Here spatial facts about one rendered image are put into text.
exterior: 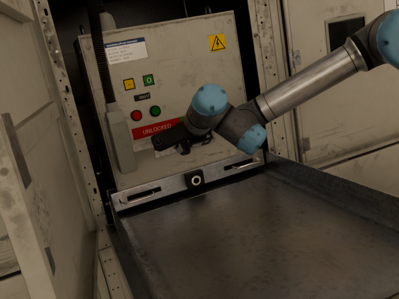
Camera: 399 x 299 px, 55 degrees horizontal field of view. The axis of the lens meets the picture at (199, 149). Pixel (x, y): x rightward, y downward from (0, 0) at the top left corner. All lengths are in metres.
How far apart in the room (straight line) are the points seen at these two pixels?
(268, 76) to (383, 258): 0.69
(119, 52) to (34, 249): 0.75
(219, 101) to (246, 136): 0.10
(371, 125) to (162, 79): 0.81
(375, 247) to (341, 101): 0.70
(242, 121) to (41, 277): 0.54
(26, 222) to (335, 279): 0.55
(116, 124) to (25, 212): 0.58
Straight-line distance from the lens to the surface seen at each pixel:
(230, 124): 0.87
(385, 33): 0.84
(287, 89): 0.98
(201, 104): 0.85
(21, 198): 0.51
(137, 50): 1.18
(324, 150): 1.44
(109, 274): 1.26
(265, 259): 0.86
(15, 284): 1.23
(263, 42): 1.29
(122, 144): 1.07
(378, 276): 0.81
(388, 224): 0.97
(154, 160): 1.22
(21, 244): 0.54
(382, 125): 1.61
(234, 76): 1.28
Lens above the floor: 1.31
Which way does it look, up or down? 15 degrees down
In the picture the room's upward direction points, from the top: 11 degrees counter-clockwise
